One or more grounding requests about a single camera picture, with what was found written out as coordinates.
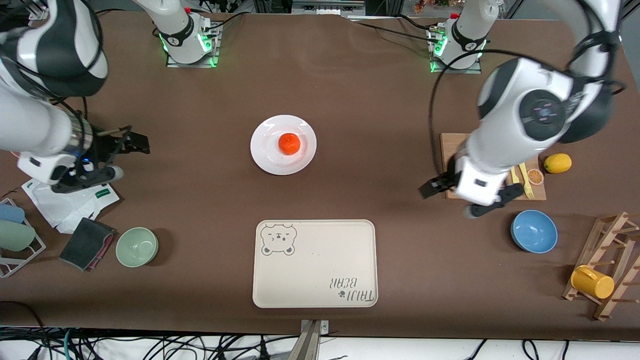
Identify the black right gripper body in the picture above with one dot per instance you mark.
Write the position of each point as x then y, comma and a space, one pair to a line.
106, 145

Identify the white round plate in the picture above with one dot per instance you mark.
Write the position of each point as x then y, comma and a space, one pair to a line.
267, 155

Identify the orange mandarin fruit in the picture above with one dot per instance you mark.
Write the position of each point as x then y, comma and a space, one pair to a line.
289, 144

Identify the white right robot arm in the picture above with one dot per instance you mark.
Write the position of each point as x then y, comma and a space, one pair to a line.
50, 50

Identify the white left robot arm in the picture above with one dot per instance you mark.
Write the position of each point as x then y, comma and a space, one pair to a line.
505, 140

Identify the wooden cutting board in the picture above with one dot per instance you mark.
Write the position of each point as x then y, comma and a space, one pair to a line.
450, 145

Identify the yellow plastic fork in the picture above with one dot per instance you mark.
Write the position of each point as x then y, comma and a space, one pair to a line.
526, 187

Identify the white plastic bag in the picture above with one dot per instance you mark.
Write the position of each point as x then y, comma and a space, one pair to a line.
50, 210

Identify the toy orange slice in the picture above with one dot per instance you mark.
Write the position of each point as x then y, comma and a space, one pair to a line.
535, 177

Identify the dark grey folded cloth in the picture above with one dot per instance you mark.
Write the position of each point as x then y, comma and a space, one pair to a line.
85, 244

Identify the blue bowl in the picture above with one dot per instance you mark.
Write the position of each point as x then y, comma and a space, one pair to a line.
534, 231

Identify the pale green bowl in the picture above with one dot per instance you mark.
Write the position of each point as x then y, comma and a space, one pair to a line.
137, 247

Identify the yellow lemon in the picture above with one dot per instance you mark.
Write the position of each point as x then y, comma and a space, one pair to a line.
558, 163

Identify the light blue cup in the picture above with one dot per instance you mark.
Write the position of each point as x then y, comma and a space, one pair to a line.
10, 213

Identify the sage green cup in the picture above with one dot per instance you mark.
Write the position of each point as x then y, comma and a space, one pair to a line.
15, 236

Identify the cream tray with bear print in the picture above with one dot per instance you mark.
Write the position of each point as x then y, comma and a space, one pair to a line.
320, 260

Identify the yellow mug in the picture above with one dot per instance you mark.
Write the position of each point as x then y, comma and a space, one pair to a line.
592, 282

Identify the wooden drying rack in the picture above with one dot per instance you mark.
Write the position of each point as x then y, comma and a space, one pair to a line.
620, 235

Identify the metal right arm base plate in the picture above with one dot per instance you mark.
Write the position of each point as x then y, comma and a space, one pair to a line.
190, 64

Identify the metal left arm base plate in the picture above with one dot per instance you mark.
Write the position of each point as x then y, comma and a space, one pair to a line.
455, 70

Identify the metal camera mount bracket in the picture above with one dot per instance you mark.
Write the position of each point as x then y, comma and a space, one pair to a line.
312, 340

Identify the grey metal frame rail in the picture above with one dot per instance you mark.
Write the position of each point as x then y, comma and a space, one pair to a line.
325, 7

